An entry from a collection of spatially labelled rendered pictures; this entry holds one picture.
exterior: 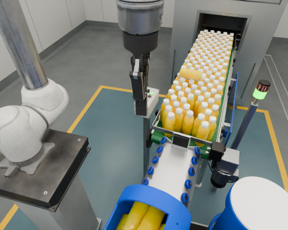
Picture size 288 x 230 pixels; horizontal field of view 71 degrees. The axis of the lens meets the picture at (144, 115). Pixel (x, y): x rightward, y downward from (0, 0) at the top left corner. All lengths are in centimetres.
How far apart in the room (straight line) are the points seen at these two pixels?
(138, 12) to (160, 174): 90
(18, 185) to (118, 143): 159
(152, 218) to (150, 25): 63
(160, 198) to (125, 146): 174
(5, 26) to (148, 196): 76
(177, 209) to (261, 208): 42
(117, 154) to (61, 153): 136
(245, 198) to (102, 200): 141
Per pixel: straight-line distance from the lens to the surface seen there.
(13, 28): 90
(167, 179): 113
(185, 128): 132
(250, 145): 275
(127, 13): 41
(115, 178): 222
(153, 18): 41
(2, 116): 96
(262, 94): 137
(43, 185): 101
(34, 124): 98
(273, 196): 111
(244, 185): 109
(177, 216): 76
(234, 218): 103
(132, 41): 43
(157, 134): 135
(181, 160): 121
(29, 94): 101
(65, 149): 109
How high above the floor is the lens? 190
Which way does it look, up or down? 43 degrees down
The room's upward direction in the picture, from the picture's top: straight up
